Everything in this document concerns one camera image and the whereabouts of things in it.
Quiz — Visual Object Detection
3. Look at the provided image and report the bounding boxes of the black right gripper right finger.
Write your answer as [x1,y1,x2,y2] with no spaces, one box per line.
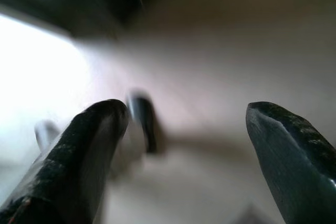
[245,101,336,224]

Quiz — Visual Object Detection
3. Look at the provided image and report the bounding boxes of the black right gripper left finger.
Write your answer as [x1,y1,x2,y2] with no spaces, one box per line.
[0,99,130,224]

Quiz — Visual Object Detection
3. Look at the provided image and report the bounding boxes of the robot right leg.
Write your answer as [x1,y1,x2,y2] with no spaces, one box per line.
[125,89,159,154]

